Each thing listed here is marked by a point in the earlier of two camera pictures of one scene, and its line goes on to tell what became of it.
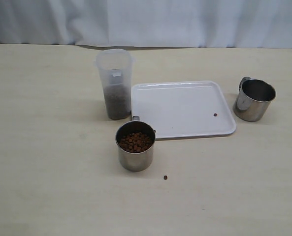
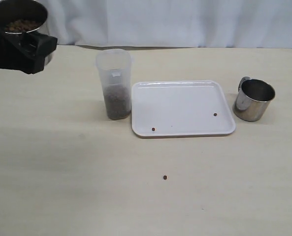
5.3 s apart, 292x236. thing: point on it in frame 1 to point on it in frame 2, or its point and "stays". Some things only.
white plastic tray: x=182 y=108 stays
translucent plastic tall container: x=115 y=67 stays
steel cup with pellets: x=135 y=140 to x=17 y=16
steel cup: x=254 y=99 stays
